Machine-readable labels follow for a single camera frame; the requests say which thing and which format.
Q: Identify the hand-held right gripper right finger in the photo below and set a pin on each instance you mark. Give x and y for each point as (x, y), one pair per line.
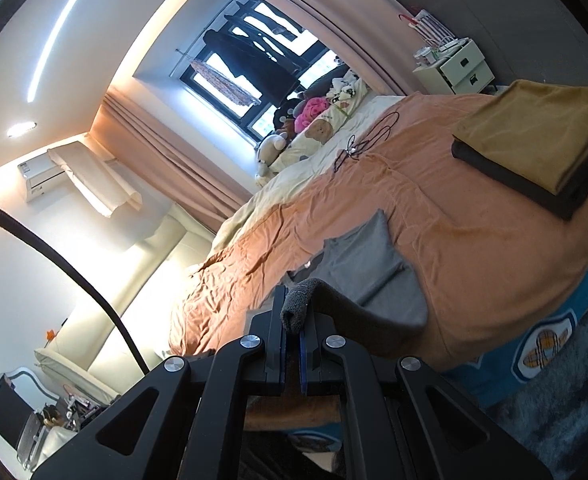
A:
(305, 365)

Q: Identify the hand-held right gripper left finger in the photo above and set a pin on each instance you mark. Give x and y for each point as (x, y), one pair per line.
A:
(279, 355)

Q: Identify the grey t-shirt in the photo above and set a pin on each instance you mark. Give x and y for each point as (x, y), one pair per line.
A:
(364, 270)

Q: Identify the cream padded headboard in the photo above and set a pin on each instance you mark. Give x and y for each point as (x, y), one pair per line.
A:
(149, 270)

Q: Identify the cream blanket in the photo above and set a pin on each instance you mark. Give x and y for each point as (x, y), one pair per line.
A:
(294, 180)

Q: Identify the orange duvet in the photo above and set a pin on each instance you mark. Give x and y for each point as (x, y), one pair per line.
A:
(474, 260)

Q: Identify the beige plush bear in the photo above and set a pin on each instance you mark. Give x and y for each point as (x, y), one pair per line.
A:
(271, 150)

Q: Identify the white pillow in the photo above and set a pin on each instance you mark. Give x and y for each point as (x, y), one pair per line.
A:
(69, 370)

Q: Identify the pink curtain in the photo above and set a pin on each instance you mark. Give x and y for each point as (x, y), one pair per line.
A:
(174, 160)
(349, 20)

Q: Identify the bear print bedding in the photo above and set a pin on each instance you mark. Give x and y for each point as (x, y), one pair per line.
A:
(319, 132)

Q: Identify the pink plush toy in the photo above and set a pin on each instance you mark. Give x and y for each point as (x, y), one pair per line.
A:
(311, 110)

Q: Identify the hanging white cloth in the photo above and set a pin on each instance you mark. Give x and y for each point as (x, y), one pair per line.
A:
(94, 175)

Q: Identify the black rectangular case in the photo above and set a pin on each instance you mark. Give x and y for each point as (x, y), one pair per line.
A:
(11, 402)

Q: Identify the grey fluffy rug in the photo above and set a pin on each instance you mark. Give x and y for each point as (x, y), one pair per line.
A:
(574, 410)

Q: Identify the dark cushion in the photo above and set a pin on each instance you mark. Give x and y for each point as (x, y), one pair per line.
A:
(324, 85)

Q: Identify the black and white plush toy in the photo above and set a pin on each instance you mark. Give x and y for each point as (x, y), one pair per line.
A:
(346, 87)

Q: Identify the hanging floral garment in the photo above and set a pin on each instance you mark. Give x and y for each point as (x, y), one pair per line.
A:
(224, 82)

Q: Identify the hanging black coat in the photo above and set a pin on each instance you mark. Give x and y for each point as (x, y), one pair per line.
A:
(259, 60)

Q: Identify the white air conditioner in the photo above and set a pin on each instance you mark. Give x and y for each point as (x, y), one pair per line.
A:
(39, 180)

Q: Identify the folded black garment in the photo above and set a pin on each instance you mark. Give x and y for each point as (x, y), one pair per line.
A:
(566, 207)

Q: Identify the folded mustard brown garment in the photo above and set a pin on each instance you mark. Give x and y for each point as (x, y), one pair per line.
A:
(534, 130)

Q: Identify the hanging long dark garment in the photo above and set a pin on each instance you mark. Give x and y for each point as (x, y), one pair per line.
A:
(274, 25)

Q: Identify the small plastic container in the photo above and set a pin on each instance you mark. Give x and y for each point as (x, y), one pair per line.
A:
(426, 56)

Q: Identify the cream nightstand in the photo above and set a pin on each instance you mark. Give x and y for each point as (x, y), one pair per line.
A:
(461, 67)

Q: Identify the ceiling spot light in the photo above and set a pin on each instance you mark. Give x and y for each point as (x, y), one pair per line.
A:
(21, 130)

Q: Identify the white power strip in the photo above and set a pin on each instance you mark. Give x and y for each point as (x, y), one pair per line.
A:
(451, 46)

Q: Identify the striped gift bag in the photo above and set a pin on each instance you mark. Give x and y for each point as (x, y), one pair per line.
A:
(429, 27)

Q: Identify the ceiling light strip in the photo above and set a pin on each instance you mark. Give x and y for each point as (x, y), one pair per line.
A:
(59, 30)

